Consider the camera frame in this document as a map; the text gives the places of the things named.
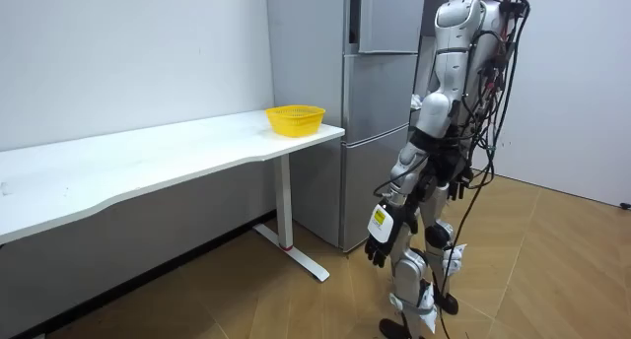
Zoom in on robot body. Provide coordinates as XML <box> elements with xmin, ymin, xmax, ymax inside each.
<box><xmin>416</xmin><ymin>0</ymin><xmax>532</xmax><ymax>190</ymax></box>

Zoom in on yellow plastic basket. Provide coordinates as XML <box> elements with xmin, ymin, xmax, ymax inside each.
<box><xmin>265</xmin><ymin>104</ymin><xmax>327</xmax><ymax>139</ymax></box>

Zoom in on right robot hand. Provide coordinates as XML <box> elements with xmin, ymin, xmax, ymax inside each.
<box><xmin>447</xmin><ymin>167</ymin><xmax>475</xmax><ymax>203</ymax></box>

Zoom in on robot legs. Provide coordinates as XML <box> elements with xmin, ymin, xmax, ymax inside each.
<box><xmin>378</xmin><ymin>178</ymin><xmax>467</xmax><ymax>339</ymax></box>

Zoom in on grey fridge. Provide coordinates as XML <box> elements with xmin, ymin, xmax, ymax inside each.
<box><xmin>265</xmin><ymin>0</ymin><xmax>428</xmax><ymax>254</ymax></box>

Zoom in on grey fridge door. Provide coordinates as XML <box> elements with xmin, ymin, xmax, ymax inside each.
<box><xmin>358</xmin><ymin>0</ymin><xmax>428</xmax><ymax>55</ymax></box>

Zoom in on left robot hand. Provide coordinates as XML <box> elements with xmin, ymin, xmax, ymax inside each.
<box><xmin>364</xmin><ymin>199</ymin><xmax>419</xmax><ymax>269</ymax></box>

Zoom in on black floor cable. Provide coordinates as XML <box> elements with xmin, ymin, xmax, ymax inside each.
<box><xmin>436</xmin><ymin>154</ymin><xmax>496</xmax><ymax>339</ymax></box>

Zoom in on white desk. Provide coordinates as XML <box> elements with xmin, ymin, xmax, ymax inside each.
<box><xmin>0</xmin><ymin>108</ymin><xmax>346</xmax><ymax>284</ymax></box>

